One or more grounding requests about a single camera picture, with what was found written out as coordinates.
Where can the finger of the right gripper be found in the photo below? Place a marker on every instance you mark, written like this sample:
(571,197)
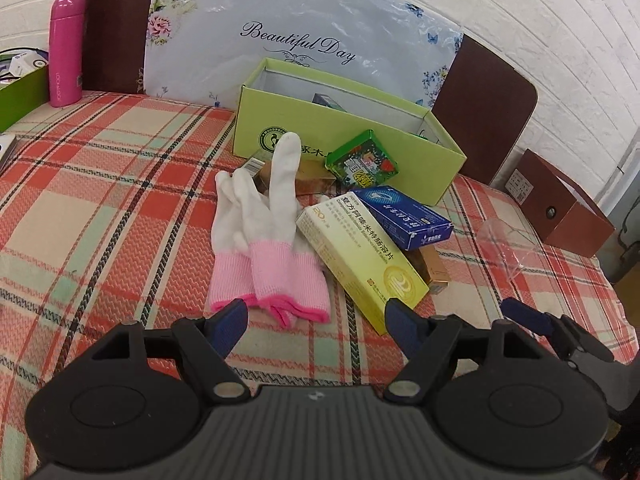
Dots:
(564,334)

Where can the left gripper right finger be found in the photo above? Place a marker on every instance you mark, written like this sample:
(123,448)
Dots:
(428,344)

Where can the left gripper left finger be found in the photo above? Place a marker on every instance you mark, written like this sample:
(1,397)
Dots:
(204,344)

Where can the yellow green medicine box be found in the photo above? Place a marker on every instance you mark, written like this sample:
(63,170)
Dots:
(361,256)

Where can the blue medicine box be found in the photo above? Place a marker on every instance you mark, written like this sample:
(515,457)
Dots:
(409,224)

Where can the gold blue long box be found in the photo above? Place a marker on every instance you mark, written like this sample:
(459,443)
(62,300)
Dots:
(310,178)

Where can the small brown barcode box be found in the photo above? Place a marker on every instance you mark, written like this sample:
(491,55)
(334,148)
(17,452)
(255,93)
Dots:
(433,269)

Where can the white pink glove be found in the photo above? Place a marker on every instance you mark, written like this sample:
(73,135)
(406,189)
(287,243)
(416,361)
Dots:
(232,275)
(286,272)

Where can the clear plastic container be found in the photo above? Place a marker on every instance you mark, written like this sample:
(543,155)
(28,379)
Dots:
(506,250)

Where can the brown cardboard box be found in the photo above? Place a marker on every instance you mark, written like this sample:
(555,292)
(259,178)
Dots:
(561,212)

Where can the light green cardboard box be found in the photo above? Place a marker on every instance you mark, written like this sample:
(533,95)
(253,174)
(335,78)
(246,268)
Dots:
(327,111)

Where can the floral plastic pillow bag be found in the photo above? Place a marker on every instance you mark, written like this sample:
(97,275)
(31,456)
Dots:
(201,51)

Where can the green tray with items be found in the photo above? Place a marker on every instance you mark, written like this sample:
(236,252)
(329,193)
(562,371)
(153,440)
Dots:
(24,83)

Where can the pink thermos bottle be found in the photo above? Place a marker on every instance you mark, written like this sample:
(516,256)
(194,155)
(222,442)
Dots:
(67,22)

